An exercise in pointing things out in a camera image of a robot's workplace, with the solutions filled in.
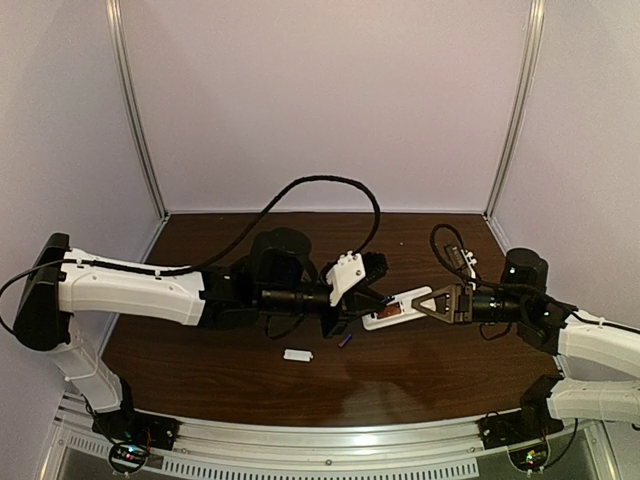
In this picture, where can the right aluminium frame post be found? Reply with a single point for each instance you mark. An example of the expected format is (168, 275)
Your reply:
(530, 56)

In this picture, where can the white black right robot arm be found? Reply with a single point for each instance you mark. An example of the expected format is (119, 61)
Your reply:
(550, 326)

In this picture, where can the left circuit board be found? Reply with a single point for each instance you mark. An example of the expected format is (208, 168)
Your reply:
(127, 458)

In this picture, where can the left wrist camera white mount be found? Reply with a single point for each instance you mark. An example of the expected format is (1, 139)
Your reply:
(352, 269)

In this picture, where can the white remote control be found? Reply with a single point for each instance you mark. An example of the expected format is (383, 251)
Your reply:
(398, 310)

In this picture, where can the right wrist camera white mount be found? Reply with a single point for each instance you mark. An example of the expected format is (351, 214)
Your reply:
(463, 262)

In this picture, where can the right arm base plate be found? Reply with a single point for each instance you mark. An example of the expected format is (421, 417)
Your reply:
(518, 426)

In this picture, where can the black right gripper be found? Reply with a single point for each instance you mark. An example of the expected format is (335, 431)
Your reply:
(463, 304)

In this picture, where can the right circuit board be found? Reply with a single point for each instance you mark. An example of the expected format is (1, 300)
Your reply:
(529, 458)

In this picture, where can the white battery cover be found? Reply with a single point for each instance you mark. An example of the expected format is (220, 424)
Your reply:
(298, 355)

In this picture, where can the front aluminium rail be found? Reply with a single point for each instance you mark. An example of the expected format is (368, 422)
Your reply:
(216, 450)

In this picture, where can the aluminium frame post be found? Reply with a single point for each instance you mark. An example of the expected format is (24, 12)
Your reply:
(530, 56)
(133, 114)

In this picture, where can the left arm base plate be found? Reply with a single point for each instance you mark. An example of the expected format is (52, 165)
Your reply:
(142, 429)

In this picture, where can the left aluminium frame post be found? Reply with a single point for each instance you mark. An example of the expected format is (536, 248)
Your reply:
(133, 114)

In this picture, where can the circuit board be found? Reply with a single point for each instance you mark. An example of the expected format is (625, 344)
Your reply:
(529, 458)
(127, 458)

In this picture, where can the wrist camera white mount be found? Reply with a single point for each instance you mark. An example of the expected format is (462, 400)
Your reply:
(463, 262)
(352, 269)

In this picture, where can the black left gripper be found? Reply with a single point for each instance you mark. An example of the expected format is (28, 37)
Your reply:
(350, 309)

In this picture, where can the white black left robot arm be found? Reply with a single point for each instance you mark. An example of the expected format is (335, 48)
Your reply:
(277, 278)

